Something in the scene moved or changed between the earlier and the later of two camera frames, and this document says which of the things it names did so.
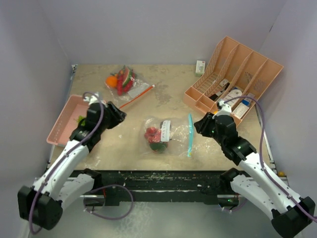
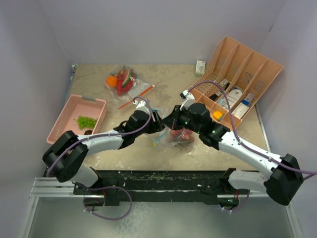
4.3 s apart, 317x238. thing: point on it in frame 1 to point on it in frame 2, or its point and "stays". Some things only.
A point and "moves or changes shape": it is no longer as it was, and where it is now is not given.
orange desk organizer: (235, 78) stays
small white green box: (200, 68) stays
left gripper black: (117, 115) to (156, 126)
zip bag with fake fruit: (168, 138) moves or changes shape
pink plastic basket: (76, 107) stays
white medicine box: (240, 110) stays
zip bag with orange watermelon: (125, 85) stays
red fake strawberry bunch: (153, 135) to (182, 136)
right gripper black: (202, 125) to (172, 121)
